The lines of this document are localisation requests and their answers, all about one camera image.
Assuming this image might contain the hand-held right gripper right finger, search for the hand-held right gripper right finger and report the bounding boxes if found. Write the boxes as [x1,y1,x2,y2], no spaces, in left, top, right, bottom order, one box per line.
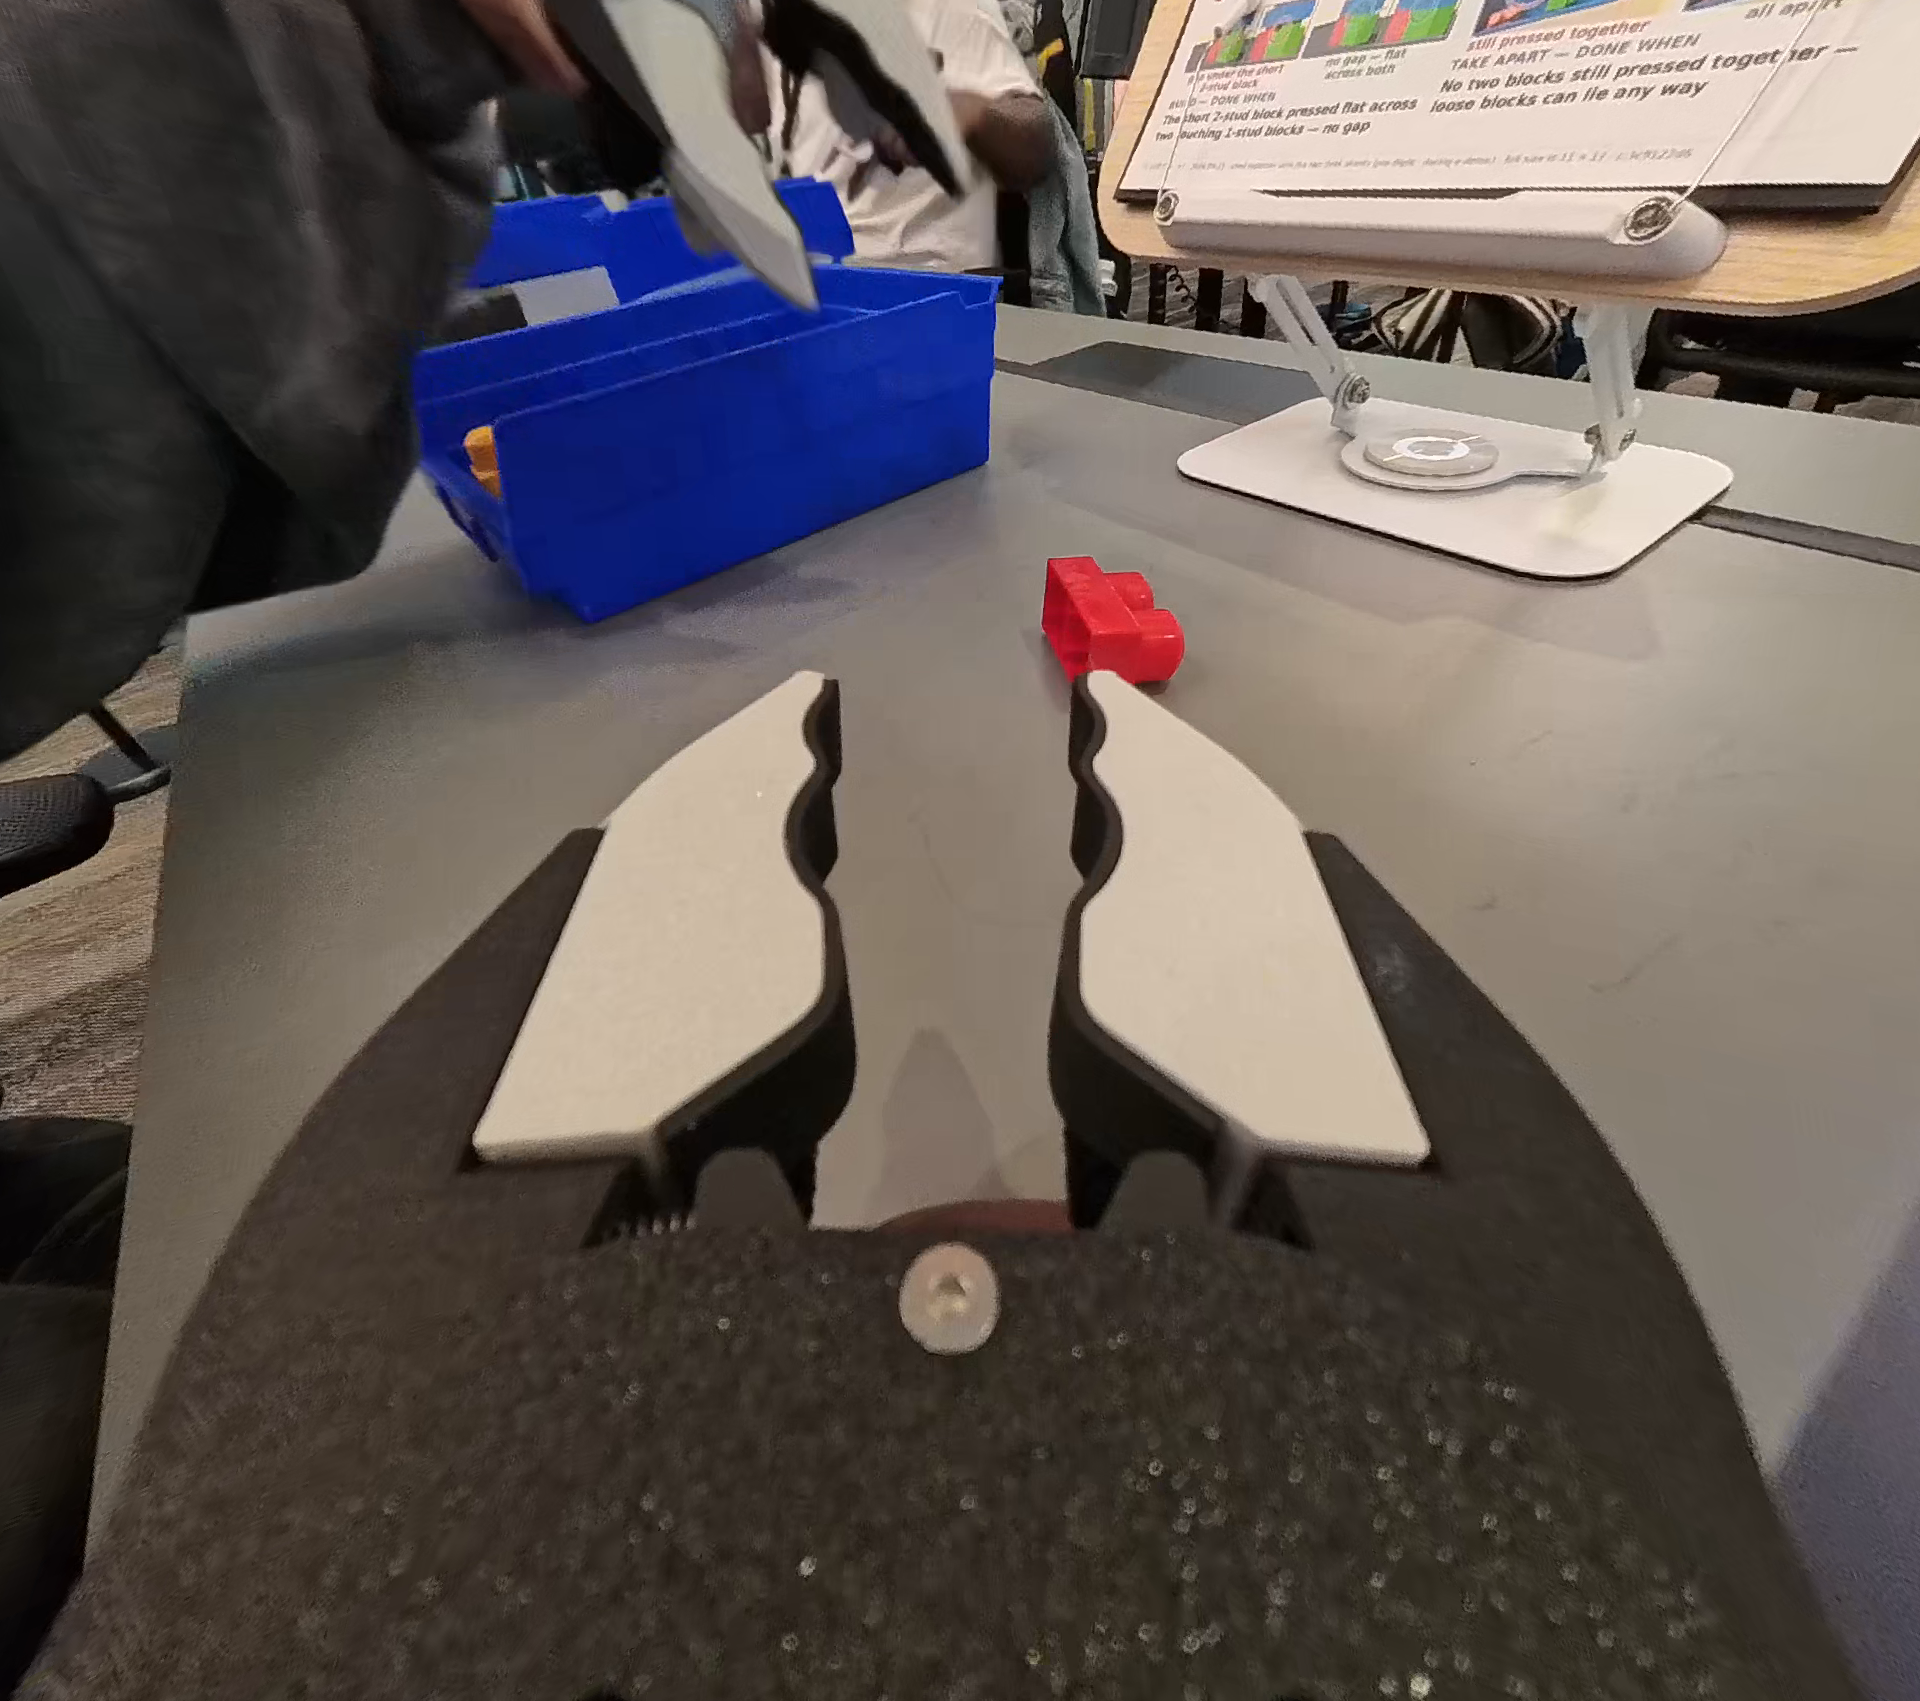
[1046,669,1434,1235]

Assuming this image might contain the denim jacket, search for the denim jacket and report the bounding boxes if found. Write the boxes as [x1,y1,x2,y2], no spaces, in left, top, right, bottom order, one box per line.
[1026,101,1113,317]

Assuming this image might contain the grey desk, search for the grey desk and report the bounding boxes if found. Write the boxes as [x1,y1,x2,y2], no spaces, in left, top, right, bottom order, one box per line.
[83,297,1920,1583]

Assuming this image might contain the person's dark trousers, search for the person's dark trousers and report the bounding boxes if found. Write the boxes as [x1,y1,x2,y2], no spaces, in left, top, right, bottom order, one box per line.
[0,1113,139,1701]

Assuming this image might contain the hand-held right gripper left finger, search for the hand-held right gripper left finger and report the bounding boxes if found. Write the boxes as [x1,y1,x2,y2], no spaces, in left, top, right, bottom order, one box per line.
[468,669,860,1230]

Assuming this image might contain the red two-stud toy block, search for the red two-stud toy block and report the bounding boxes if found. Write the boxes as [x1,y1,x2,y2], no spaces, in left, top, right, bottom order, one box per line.
[1041,554,1188,689]

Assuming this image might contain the black office chair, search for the black office chair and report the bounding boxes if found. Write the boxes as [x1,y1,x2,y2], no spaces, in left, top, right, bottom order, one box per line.
[0,698,180,901]

